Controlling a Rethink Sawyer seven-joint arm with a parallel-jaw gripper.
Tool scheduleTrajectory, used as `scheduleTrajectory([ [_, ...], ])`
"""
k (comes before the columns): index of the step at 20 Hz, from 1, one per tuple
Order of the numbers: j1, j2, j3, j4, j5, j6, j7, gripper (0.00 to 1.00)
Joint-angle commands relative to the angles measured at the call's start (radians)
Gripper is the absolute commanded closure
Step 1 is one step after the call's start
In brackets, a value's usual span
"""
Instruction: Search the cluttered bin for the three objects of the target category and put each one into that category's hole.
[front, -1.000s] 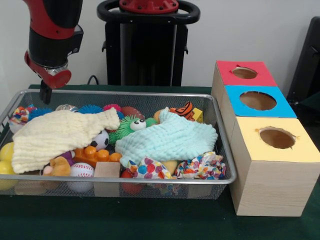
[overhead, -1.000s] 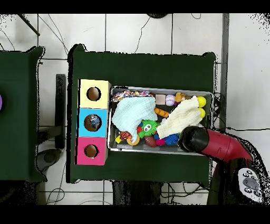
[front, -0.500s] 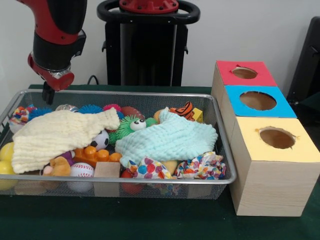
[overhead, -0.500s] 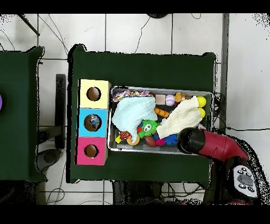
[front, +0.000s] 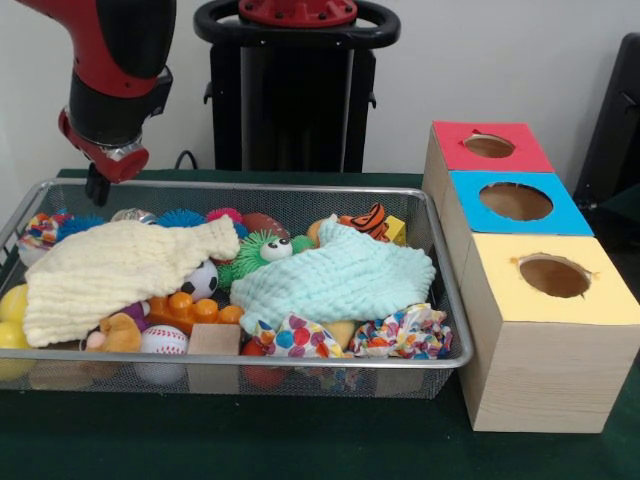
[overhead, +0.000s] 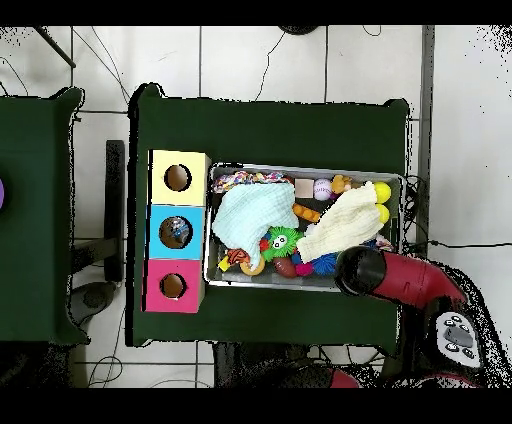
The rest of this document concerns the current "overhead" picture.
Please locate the brown toy football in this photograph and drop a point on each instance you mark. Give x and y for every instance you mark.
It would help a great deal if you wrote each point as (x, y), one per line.
(284, 267)

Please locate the mint green muslin cloth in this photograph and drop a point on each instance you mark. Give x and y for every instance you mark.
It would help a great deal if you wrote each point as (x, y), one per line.
(252, 212)

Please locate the black tripod leg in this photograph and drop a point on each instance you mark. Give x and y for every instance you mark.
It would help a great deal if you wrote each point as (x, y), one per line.
(56, 47)

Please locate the cream muslin cloth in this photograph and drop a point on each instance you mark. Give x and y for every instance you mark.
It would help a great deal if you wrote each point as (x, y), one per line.
(344, 228)

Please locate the orange toy building brick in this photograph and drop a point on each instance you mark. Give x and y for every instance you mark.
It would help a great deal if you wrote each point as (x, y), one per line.
(306, 213)

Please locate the black round object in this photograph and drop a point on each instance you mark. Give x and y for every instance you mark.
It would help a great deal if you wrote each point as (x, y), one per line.
(298, 29)

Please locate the crushed clear bottle blue label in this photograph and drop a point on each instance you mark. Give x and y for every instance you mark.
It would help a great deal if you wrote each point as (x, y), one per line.
(178, 231)

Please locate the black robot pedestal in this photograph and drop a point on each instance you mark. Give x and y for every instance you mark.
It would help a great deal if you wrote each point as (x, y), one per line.
(248, 364)

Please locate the dark grey floor base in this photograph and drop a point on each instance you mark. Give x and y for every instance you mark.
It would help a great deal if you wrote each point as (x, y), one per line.
(94, 298)

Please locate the green spiky toy with eyes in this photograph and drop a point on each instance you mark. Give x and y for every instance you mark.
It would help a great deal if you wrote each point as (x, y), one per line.
(280, 242)

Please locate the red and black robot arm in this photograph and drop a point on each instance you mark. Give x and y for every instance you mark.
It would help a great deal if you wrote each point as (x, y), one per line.
(416, 280)

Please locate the black upright panel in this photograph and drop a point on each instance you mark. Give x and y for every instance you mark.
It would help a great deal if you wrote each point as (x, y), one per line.
(114, 180)

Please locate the yellow ball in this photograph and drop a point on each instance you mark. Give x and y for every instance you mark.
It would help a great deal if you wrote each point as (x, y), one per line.
(383, 192)
(384, 214)

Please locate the white baseball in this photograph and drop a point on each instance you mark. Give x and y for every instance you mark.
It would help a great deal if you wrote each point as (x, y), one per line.
(322, 189)

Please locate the wooden box with three holes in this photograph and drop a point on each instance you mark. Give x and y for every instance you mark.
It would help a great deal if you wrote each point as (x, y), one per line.
(160, 192)

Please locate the brown plush animal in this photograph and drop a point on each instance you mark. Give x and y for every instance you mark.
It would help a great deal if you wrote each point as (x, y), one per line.
(340, 184)

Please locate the plain wooden block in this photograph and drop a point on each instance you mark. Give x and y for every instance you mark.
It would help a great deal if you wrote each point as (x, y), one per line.
(304, 188)

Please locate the purple round object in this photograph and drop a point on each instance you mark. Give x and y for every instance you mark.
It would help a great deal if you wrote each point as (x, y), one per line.
(1, 194)

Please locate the dark green table cloth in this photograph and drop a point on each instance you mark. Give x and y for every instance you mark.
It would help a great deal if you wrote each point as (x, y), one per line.
(36, 180)
(272, 132)

